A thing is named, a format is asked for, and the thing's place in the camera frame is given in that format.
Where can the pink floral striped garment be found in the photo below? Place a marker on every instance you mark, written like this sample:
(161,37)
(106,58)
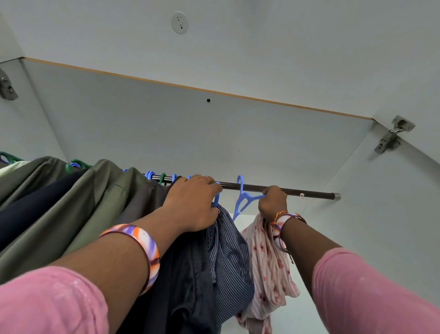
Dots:
(271,275)

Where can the person's left hand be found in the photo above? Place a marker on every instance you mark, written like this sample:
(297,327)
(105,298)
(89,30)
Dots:
(192,203)

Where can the person's right hand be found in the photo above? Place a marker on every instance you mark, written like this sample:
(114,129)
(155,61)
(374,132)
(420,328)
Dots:
(273,203)

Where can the striped orange purple bangle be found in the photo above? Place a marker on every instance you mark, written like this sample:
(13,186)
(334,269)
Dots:
(148,251)

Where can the person's left forearm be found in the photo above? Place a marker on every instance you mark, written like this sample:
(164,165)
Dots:
(117,268)

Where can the striped white purple bangle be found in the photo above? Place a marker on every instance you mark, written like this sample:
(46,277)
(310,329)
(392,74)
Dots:
(282,224)

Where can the light yellow shirt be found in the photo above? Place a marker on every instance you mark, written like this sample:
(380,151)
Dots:
(10,167)

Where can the black NASA t-shirt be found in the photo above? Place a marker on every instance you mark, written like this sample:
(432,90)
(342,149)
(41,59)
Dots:
(34,206)

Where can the blue plastic hanger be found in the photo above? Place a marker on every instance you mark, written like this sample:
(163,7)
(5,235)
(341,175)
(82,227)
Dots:
(216,198)
(174,177)
(150,175)
(240,199)

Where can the blue striped shirt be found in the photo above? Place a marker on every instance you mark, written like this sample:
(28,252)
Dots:
(230,268)

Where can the round white ceiling fixture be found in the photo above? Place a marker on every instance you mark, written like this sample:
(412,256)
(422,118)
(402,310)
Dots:
(179,23)

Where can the olive green printed t-shirt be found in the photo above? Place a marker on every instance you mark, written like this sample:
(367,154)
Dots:
(41,241)

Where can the dark metal wardrobe rod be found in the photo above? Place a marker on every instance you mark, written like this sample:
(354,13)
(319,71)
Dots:
(302,193)

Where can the person's right forearm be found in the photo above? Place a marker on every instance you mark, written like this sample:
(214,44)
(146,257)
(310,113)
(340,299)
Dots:
(309,251)

